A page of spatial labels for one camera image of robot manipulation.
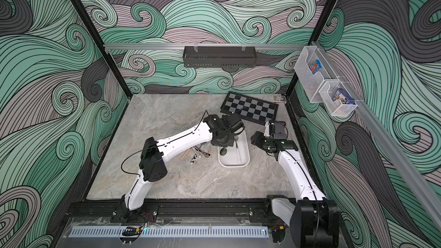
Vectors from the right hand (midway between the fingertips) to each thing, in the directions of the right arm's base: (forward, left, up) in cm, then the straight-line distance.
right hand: (257, 140), depth 84 cm
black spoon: (-7, +18, +1) cm, 19 cm away
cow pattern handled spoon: (-7, +34, -10) cm, 36 cm away
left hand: (-1, +15, +2) cm, 15 cm away
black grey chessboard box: (+28, -2, -9) cm, 30 cm away
